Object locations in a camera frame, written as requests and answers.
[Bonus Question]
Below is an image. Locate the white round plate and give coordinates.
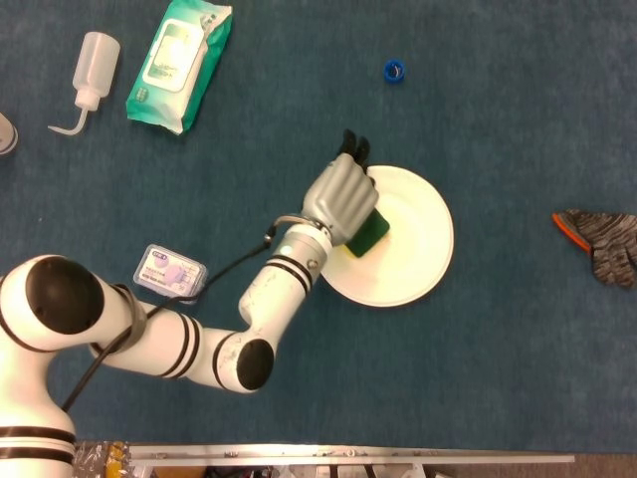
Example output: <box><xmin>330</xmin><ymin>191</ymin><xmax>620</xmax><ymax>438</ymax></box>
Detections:
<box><xmin>318</xmin><ymin>164</ymin><xmax>455</xmax><ymax>309</ymax></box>

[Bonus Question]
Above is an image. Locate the teal felt table mat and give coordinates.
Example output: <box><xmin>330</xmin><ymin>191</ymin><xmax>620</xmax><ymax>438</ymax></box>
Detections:
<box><xmin>0</xmin><ymin>0</ymin><xmax>637</xmax><ymax>453</ymax></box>

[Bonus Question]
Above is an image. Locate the green yellow sponge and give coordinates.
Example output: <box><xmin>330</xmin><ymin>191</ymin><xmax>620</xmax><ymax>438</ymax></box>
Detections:
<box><xmin>344</xmin><ymin>208</ymin><xmax>391</xmax><ymax>259</ymax></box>

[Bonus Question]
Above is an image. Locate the clear dental floss pick box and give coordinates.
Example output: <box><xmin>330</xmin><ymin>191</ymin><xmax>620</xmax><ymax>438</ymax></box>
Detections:
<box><xmin>132</xmin><ymin>243</ymin><xmax>208</xmax><ymax>306</ymax></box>

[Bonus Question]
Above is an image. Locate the crinkled clear plastic wrap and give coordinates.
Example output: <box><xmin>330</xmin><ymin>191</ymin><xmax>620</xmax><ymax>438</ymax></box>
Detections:
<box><xmin>73</xmin><ymin>440</ymin><xmax>131</xmax><ymax>478</ymax></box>

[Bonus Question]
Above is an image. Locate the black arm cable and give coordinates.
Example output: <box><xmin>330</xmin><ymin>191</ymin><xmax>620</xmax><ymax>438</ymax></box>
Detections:
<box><xmin>60</xmin><ymin>213</ymin><xmax>306</xmax><ymax>414</ymax></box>

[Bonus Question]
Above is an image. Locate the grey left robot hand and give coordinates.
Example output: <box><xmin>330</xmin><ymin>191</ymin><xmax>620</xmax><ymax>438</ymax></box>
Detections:
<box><xmin>301</xmin><ymin>127</ymin><xmax>380</xmax><ymax>247</ymax></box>

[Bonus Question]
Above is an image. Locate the translucent squeeze wash bottle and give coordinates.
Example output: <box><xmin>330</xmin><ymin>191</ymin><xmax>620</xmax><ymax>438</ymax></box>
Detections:
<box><xmin>47</xmin><ymin>31</ymin><xmax>121</xmax><ymax>136</ymax></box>

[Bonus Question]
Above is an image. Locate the green wet wipes pack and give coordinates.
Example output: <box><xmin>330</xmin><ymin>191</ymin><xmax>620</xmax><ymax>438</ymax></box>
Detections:
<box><xmin>124</xmin><ymin>0</ymin><xmax>234</xmax><ymax>135</ymax></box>

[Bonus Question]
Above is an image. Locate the grey striped work glove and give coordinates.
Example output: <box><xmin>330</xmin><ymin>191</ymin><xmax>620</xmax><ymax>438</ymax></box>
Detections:
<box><xmin>551</xmin><ymin>208</ymin><xmax>637</xmax><ymax>289</ymax></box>

